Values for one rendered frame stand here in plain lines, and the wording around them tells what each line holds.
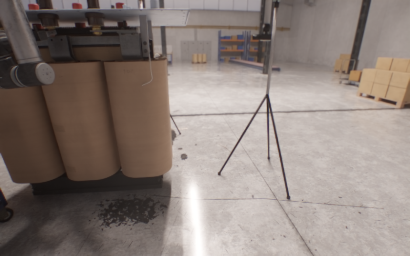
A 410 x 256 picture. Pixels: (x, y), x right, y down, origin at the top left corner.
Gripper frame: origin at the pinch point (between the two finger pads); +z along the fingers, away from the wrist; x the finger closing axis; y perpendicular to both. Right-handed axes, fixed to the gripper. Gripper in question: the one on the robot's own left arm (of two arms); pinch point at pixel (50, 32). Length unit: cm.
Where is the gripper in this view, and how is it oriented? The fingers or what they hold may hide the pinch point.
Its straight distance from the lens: 157.6
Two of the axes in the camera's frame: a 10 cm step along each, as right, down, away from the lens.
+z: 2.2, -5.4, 8.1
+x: -9.7, -0.8, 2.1
